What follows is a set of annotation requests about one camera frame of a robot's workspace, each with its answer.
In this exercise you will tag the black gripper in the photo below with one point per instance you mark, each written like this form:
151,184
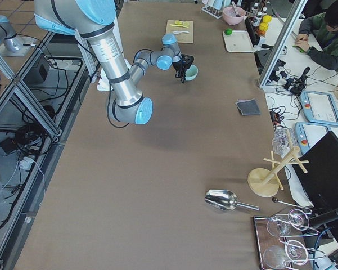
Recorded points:
179,67

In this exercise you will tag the white ceramic spoon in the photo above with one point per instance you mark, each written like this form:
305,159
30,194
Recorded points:
180,32

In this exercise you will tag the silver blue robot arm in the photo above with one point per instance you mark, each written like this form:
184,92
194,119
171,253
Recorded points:
95,21

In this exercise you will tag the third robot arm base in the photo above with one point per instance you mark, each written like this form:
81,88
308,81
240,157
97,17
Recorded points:
11,44

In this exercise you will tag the light green ceramic bowl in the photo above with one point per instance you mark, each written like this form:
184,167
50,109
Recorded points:
191,73

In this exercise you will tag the pink bowl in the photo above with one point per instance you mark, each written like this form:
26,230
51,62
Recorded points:
230,17

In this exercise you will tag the wooden cutting board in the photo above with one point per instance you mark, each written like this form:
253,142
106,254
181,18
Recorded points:
183,38

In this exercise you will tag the yellow lemon slice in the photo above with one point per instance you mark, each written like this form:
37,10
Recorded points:
181,24

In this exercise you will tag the green lime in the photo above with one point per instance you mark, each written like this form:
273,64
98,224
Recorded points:
228,31

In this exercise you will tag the white tray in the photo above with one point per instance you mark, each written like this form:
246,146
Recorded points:
238,42

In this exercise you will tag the grey folded cloth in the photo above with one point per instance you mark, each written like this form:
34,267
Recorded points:
248,107

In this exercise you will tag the clear plastic container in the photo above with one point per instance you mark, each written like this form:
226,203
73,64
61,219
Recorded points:
283,141

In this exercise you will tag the metal scoop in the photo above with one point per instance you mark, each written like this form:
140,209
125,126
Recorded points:
226,200

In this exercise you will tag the wooden mug tree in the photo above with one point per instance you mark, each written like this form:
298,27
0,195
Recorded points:
266,183

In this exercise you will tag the blue teach pendant lower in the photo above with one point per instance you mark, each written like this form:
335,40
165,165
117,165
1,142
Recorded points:
308,134

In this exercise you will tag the blue teach pendant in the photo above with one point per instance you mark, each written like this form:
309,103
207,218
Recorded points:
308,134
319,107

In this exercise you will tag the blue teach pendant upper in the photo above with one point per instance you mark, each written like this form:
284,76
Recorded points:
319,107

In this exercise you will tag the seated person green jacket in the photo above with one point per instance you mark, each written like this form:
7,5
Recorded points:
318,38

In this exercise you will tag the black monitor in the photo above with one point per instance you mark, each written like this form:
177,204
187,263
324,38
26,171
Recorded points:
320,182

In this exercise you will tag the wine glass upper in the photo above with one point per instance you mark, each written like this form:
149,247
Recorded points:
298,219

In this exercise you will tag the wine glass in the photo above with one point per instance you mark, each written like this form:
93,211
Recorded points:
298,219
296,252

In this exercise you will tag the metal glass rack tray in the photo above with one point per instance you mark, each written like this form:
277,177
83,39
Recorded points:
280,240

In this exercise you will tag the wine glass lower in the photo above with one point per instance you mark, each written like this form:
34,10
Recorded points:
296,252

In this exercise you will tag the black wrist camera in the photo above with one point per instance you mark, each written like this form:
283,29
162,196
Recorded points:
188,60

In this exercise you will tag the aluminium frame post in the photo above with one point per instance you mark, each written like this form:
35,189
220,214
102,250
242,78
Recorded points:
286,30

